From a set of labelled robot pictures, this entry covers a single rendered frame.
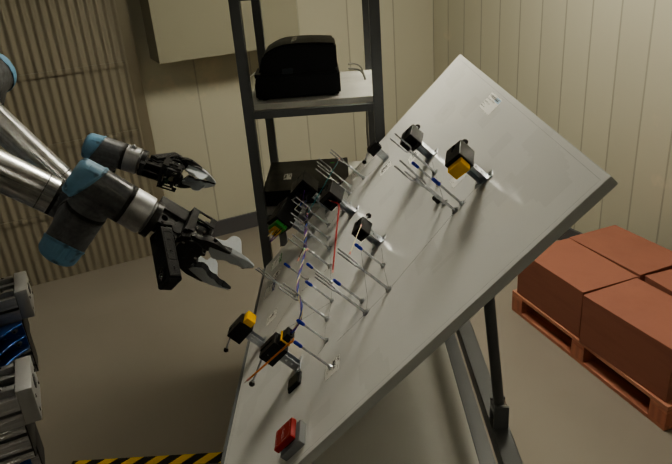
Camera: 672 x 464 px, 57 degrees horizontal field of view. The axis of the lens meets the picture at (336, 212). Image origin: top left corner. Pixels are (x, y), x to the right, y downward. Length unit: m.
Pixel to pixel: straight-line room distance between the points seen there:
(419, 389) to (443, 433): 0.18
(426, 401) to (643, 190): 2.49
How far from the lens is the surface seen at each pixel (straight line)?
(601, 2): 3.97
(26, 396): 1.53
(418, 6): 5.14
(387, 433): 1.66
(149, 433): 3.06
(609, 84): 3.96
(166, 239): 1.15
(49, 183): 1.30
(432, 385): 1.80
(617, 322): 2.99
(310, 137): 4.83
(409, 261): 1.30
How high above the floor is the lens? 1.93
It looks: 23 degrees down
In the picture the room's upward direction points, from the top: 5 degrees counter-clockwise
